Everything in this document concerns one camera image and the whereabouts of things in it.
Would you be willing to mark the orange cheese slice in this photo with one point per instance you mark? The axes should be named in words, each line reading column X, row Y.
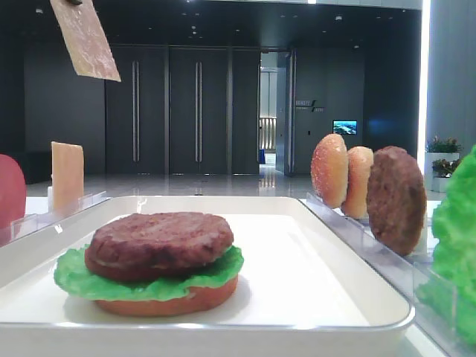
column 85, row 39
column 67, row 174

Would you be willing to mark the bun slice outer right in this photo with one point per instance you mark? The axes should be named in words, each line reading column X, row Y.
column 329, row 170

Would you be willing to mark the long clear rail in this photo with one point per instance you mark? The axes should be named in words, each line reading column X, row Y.
column 430, row 335
column 34, row 222

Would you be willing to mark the long clear rail right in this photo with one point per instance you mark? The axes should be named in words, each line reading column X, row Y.
column 430, row 335

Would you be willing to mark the bun slice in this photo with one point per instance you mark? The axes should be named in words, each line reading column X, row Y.
column 360, row 163
column 329, row 170

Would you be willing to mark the meat patty on tray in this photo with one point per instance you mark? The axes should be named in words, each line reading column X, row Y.
column 144, row 247

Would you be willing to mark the tomato slice on tray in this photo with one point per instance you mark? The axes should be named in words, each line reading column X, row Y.
column 199, row 299

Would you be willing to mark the wall display screen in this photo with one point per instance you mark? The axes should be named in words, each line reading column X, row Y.
column 344, row 127

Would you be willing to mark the red tomato slice upright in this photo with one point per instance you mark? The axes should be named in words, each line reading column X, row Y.
column 13, row 191

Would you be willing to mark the upright green lettuce leaf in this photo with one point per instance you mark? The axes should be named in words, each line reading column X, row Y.
column 453, row 241

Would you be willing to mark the lettuce leaf on tray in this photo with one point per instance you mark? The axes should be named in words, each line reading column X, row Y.
column 72, row 276

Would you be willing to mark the bun slice inner right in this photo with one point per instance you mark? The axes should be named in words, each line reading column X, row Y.
column 360, row 163

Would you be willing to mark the long clear rail left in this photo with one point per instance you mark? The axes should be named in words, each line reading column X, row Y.
column 34, row 222

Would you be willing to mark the potted plants white planter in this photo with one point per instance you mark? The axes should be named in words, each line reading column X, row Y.
column 441, row 159

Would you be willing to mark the upright brown meat patty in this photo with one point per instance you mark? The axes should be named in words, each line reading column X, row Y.
column 396, row 199

